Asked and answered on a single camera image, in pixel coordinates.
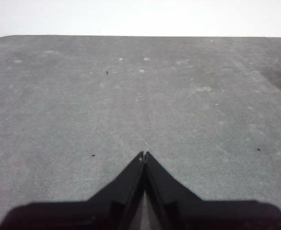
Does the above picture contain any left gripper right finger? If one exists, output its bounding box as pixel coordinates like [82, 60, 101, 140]
[144, 150, 281, 230]

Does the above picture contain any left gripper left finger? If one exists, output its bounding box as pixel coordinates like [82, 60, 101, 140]
[0, 150, 145, 230]

